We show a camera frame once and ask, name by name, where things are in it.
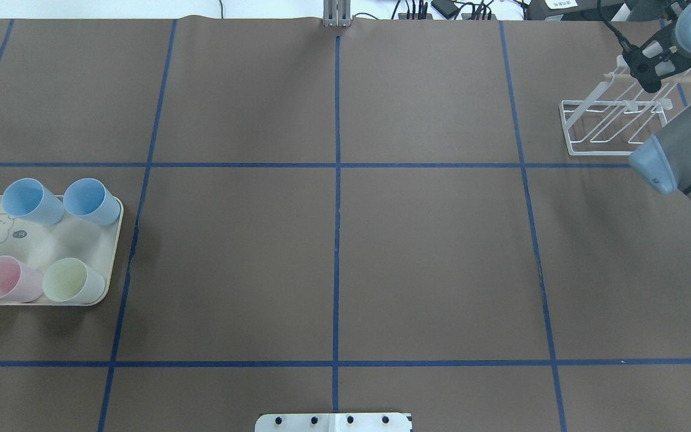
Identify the aluminium frame post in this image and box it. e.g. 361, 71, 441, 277
323, 0, 353, 28

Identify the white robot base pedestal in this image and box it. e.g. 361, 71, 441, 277
254, 412, 413, 431

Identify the black power adapter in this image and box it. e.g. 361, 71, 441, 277
431, 0, 459, 20

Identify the light blue plastic cup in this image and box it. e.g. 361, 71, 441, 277
63, 178, 122, 226
2, 178, 65, 225

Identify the white wire cup rack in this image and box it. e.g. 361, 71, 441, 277
558, 56, 691, 157

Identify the cream tray with bunny drawing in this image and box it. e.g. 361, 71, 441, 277
0, 195, 124, 307

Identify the pale green plastic cup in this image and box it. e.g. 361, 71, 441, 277
42, 257, 106, 305

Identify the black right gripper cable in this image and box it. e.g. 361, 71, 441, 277
597, 0, 633, 53

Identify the pink plastic cup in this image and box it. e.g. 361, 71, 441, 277
0, 256, 43, 302

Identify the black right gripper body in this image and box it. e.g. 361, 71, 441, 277
621, 37, 691, 94

